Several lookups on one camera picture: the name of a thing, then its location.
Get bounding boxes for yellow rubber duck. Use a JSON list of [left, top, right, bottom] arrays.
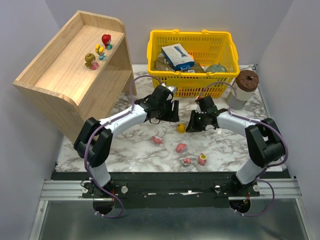
[[176, 123, 186, 134]]

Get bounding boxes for yellow blue duck toy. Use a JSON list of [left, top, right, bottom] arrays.
[[95, 44, 106, 61]]

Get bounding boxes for brown hat duck toy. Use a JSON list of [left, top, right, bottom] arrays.
[[84, 53, 99, 70]]

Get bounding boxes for red haired mermaid toy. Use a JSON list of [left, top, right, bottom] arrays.
[[101, 34, 113, 50]]

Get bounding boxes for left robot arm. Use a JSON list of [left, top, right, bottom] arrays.
[[73, 84, 179, 187]]

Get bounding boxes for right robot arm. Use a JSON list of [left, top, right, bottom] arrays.
[[186, 96, 288, 188]]

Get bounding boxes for wooden shelf unit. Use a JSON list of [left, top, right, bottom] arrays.
[[13, 10, 137, 142]]

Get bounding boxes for pink pig toy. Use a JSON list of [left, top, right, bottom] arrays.
[[175, 143, 187, 153]]

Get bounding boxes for pink flamingo toy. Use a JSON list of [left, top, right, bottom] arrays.
[[151, 135, 163, 145]]

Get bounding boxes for pink green toy figure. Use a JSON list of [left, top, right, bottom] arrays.
[[197, 153, 207, 166]]

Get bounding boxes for small pink cupcake toy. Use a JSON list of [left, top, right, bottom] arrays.
[[182, 157, 191, 167]]

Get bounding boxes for brown paper package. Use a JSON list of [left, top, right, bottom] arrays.
[[154, 56, 205, 74]]

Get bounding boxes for blue white razor box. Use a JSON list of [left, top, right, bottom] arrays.
[[161, 43, 195, 72]]

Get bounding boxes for green round melon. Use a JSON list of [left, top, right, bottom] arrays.
[[205, 63, 228, 73]]

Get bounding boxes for grey cup brown lid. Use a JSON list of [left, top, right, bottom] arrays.
[[226, 70, 260, 110]]

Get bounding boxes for yellow plastic basket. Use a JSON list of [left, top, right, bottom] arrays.
[[146, 29, 240, 98]]

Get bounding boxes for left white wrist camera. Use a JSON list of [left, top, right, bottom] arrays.
[[166, 86, 177, 95]]

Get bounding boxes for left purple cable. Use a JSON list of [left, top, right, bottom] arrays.
[[83, 74, 173, 219]]

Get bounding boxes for purple cable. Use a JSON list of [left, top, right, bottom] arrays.
[[83, 74, 173, 219], [197, 81, 290, 217]]

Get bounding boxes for black mounting rail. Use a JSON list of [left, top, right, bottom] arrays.
[[82, 172, 260, 209]]

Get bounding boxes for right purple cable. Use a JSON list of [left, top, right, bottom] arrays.
[[197, 81, 290, 217]]

